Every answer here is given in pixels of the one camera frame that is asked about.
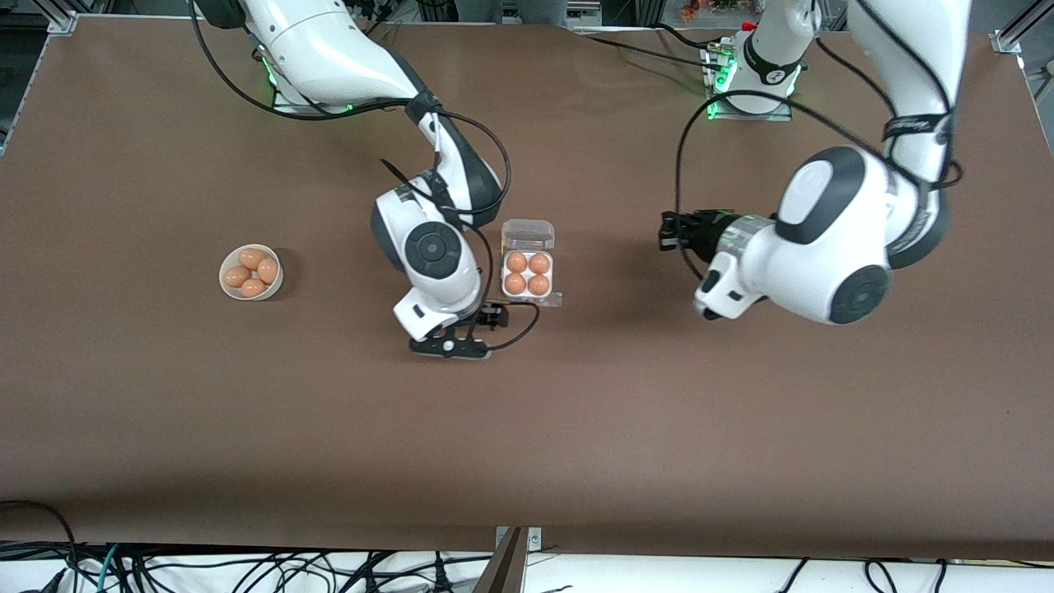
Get clear plastic egg box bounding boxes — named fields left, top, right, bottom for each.
left=499, top=218, right=564, bottom=310

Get white round bowl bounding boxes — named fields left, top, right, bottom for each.
left=218, top=242, right=285, bottom=302

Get orange red decoration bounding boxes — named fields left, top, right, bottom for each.
left=677, top=0, right=742, bottom=22

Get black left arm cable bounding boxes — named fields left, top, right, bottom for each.
left=674, top=0, right=966, bottom=282

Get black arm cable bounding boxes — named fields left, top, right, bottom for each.
left=189, top=0, right=542, bottom=353
left=674, top=0, right=966, bottom=282

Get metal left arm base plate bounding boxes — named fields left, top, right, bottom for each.
left=705, top=43, right=795, bottom=123

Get small metal bracket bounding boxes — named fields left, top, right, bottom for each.
left=494, top=526, right=543, bottom=593

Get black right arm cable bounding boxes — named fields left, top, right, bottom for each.
left=189, top=0, right=542, bottom=353

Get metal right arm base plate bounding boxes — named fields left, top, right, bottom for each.
left=271, top=58, right=363, bottom=114

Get aluminium frame profile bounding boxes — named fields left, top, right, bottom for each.
left=1019, top=51, right=1054, bottom=147
left=991, top=0, right=1054, bottom=57
left=33, top=0, right=80, bottom=35

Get teal cable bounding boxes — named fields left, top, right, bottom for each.
left=96, top=544, right=123, bottom=593

